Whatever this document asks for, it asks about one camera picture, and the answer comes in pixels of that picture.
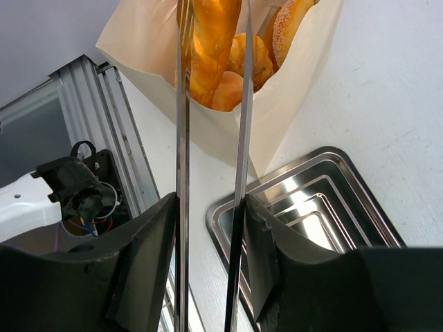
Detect twisted loaf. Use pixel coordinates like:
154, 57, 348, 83
177, 0, 242, 108

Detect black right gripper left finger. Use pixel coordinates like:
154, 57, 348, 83
1, 193, 177, 331

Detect short loaf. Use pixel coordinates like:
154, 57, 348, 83
263, 0, 316, 73

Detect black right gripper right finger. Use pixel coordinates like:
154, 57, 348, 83
245, 195, 442, 331

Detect aluminium frame rail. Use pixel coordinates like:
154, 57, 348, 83
1, 57, 175, 331

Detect metal tongs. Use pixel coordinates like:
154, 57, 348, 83
174, 1, 254, 331

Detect small round bun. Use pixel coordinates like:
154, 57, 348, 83
210, 71, 243, 112

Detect metal tray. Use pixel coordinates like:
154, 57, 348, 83
206, 146, 406, 331

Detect beige paper bag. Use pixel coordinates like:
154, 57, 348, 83
96, 1, 343, 176

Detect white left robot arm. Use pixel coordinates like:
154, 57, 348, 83
1, 140, 129, 241

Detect ring shaped bread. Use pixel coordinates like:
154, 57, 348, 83
226, 33, 274, 92

